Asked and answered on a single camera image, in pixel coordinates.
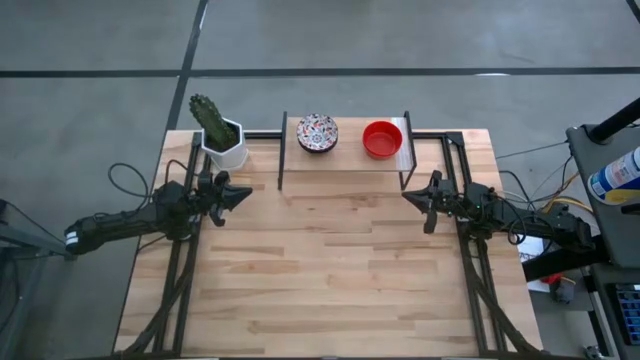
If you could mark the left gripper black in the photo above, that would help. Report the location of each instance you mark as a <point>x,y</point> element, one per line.
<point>212,195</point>

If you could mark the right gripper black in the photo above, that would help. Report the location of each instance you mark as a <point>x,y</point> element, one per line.
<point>440,200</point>

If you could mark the red plastic mini bowl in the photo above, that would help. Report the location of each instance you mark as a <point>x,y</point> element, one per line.
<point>382,140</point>

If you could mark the black patterned mini bowl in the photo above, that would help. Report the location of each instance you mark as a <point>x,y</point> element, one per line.
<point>317,132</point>

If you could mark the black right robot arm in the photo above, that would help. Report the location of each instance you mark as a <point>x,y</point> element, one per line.
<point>550,227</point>

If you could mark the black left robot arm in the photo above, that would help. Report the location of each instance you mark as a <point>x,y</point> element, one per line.
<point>125,222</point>

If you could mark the white hexagonal plant pot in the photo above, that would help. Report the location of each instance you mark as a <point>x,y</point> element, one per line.
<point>230,157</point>

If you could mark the green cactus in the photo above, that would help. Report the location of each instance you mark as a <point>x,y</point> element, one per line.
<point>210,120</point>

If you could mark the white paper sheet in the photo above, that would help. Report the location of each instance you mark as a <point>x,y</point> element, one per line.
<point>532,247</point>

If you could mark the small red object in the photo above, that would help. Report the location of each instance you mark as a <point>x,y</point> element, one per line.
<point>551,278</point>

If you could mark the white spray bottle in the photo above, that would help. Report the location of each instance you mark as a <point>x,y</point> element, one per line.
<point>617,175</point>

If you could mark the black pole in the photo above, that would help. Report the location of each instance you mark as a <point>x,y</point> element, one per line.
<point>615,120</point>

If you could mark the blue key panel device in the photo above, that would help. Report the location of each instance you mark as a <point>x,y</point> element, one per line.
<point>630,305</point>

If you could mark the wooden shelf with black frame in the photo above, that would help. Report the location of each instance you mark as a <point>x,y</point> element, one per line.
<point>350,150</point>

